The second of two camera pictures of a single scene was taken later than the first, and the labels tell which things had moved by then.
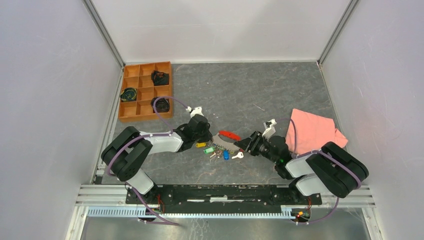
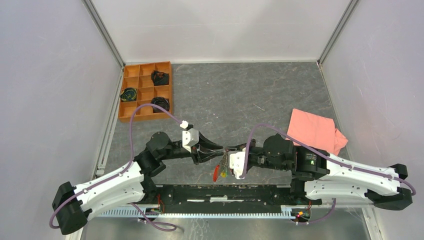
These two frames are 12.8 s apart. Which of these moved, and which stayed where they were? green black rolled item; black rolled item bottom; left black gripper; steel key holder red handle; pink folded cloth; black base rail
Moved: steel key holder red handle; left black gripper
Stayed: black rolled item bottom; green black rolled item; black base rail; pink folded cloth
